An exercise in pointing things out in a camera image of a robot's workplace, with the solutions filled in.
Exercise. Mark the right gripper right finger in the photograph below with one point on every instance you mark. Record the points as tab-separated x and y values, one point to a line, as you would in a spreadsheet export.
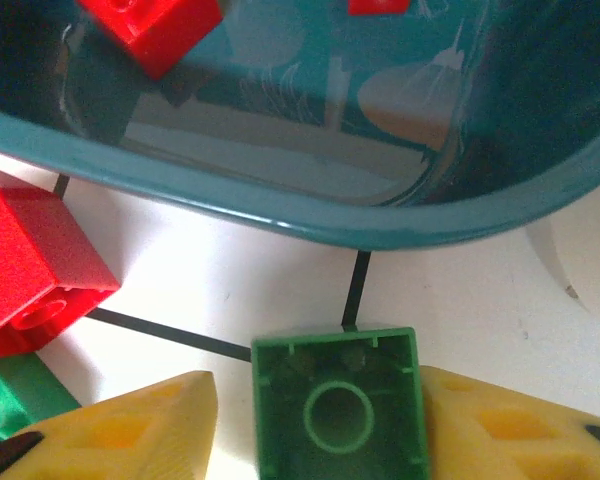
505	440

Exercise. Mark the teal plastic bin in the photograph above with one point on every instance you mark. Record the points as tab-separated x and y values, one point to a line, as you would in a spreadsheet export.
330	150

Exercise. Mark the green lego brick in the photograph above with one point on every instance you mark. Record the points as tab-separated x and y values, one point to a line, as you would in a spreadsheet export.
10	395
340	360

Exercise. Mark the red lego brick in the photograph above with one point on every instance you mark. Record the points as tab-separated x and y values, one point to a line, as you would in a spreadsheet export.
150	30
377	6
25	260

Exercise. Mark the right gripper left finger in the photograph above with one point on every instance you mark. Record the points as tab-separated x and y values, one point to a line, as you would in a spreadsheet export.
130	435

